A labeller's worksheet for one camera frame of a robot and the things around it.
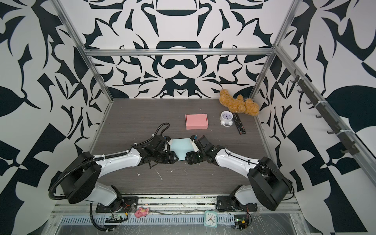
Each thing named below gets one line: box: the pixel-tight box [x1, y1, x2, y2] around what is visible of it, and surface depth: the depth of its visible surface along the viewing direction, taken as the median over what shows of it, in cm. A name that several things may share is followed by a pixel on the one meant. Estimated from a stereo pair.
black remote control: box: [232, 112, 247, 135], surface depth 107 cm
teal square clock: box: [204, 210, 218, 228], surface depth 71 cm
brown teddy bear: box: [219, 88, 260, 117], surface depth 107 cm
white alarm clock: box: [219, 110, 234, 127], surface depth 107 cm
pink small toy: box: [134, 206, 150, 218], surface depth 71 cm
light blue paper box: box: [170, 137, 195, 161], surface depth 93 cm
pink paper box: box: [185, 113, 209, 130], surface depth 104 cm
